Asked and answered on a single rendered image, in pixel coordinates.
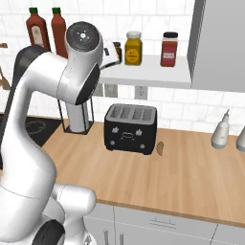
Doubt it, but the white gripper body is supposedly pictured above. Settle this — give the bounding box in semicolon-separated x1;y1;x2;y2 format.
100;40;123;70

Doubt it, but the white cabinet shelf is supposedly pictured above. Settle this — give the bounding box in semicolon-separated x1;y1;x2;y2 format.
98;54;193;90

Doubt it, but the red shaker with black cap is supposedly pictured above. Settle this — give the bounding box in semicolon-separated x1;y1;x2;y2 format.
160;32;179;68

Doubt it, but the red sauce bottle with label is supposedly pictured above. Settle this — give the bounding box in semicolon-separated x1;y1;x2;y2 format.
25;7;52;53

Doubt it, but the grey cabinet door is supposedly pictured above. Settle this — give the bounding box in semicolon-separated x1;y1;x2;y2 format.
186;0;245;94

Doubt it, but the white condiment bottle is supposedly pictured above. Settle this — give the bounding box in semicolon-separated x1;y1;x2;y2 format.
211;108;231;150

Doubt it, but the grey shaker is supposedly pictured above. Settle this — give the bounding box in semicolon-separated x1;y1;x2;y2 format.
235;125;245;153

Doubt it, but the small dark brown jar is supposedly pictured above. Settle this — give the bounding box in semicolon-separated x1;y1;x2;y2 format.
113;41;123;63

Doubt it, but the yellow jar with white lid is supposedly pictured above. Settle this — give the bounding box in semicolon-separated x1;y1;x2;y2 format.
123;31;144;67

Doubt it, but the white paper towel roll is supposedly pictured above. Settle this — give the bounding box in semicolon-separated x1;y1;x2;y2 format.
65;97;91;133

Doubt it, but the black four-slot toaster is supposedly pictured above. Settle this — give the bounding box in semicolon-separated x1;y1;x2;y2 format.
103;102;158;156

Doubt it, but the black hob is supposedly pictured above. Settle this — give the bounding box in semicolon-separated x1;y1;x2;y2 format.
0;114;64;170

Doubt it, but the small brown oval item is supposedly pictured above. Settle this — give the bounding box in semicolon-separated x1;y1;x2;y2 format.
156;142;166;157

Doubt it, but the narrow grey drawer front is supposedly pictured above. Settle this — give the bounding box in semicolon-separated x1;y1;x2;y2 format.
85;202;116;223

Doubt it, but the grey cupboard door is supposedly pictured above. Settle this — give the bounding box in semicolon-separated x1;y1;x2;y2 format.
114;222;214;245
82;215;117;245

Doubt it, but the wide grey drawer front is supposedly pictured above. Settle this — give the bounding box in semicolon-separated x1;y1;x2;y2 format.
113;205;220;240

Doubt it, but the grey wall outlet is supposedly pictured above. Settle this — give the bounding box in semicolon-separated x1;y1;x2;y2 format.
93;82;119;99

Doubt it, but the black wire towel holder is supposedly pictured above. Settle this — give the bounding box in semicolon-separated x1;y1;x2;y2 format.
56;95;96;136

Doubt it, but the drawer handle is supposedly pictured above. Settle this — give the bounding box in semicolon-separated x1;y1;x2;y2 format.
148;217;177;229

